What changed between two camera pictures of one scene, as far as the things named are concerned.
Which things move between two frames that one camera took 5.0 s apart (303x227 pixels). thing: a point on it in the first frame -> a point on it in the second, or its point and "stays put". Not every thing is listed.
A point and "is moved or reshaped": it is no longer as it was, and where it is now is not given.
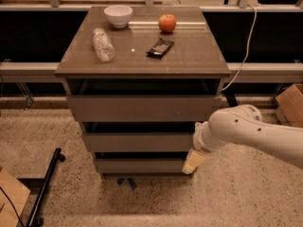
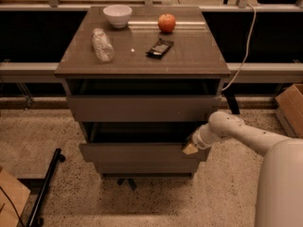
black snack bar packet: (161, 47) stays put
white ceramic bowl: (118, 14) stays put
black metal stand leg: (58, 156) stays put
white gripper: (198, 140) -> (198, 140)
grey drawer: (137, 142) is moved or reshaped
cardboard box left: (17, 193) stays put
